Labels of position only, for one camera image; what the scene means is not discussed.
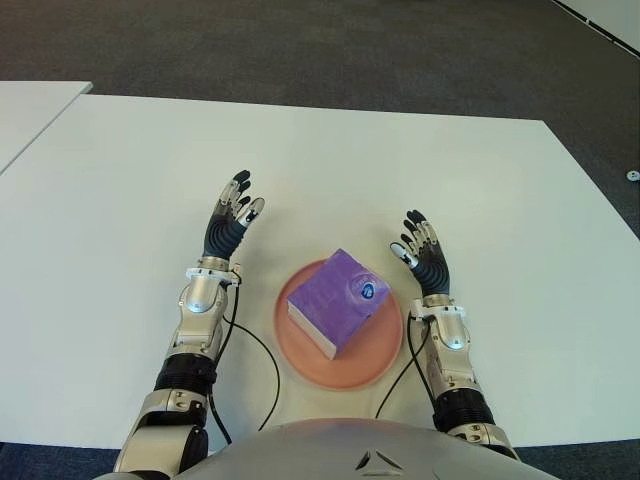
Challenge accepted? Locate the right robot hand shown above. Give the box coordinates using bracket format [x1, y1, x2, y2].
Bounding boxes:
[388, 208, 456, 300]

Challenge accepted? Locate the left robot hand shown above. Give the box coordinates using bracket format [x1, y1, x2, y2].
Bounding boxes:
[201, 168, 266, 263]

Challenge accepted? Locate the purple tissue paper pack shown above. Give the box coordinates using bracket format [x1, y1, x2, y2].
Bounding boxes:
[285, 247, 393, 361]

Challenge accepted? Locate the pink round plate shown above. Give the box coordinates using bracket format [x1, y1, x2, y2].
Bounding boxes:
[272, 258, 405, 392]

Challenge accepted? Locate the silver robot torso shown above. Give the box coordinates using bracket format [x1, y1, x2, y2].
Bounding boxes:
[177, 417, 536, 480]

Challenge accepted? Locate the white neighbouring table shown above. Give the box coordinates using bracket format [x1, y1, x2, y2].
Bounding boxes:
[0, 80, 94, 176]

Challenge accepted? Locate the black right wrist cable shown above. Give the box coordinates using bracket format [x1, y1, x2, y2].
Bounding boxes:
[372, 313, 437, 422]

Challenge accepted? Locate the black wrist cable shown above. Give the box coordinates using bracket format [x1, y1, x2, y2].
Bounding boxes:
[207, 278, 282, 446]
[372, 313, 437, 422]

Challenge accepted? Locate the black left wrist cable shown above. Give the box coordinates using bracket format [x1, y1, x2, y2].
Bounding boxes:
[207, 278, 282, 446]

